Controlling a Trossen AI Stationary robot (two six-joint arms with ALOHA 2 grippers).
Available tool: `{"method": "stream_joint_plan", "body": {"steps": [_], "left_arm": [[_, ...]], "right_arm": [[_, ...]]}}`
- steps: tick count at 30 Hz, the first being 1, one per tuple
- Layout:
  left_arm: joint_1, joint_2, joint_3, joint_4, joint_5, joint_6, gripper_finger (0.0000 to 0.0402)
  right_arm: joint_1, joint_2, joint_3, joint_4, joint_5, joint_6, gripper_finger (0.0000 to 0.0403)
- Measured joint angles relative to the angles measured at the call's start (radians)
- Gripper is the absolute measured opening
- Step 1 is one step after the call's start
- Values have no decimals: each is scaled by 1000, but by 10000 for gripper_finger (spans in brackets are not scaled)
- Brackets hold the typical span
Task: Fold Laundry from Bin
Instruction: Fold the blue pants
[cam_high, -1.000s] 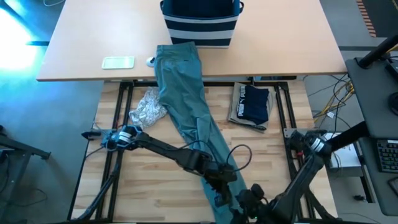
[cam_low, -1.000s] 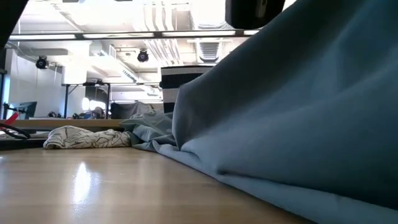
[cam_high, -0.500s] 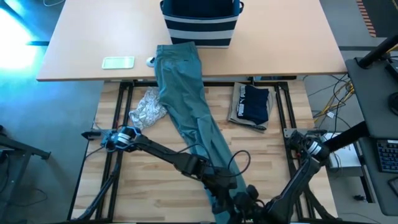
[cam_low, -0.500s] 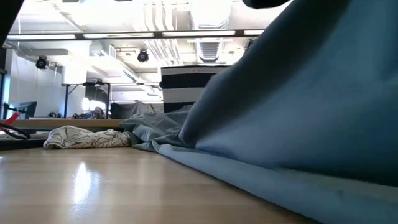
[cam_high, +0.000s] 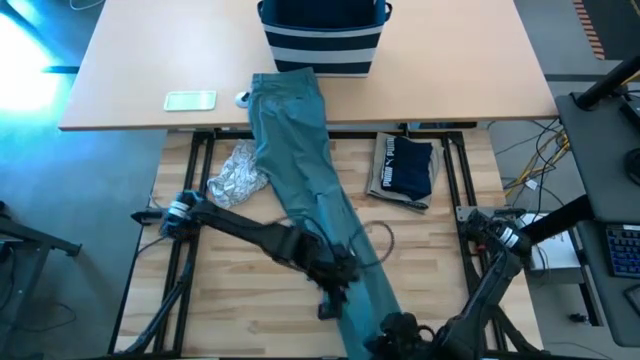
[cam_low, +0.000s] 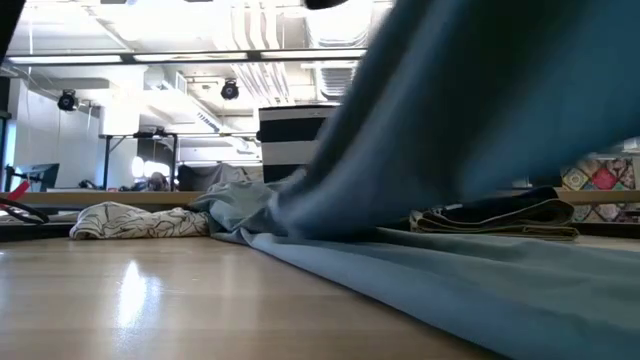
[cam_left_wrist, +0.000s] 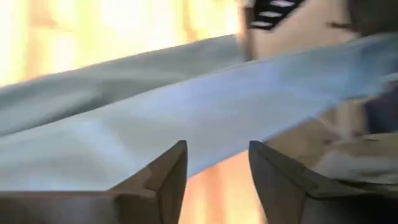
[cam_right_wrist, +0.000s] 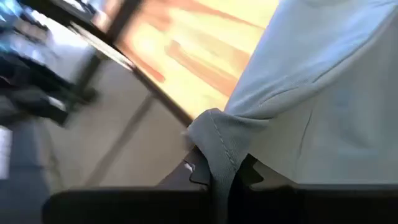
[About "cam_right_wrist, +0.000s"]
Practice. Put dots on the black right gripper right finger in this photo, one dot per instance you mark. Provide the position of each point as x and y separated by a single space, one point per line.
311 205

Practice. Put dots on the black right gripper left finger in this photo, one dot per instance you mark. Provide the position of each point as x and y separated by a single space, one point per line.
124 207

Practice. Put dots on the black metal table frame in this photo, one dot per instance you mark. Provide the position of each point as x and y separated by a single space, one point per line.
124 59

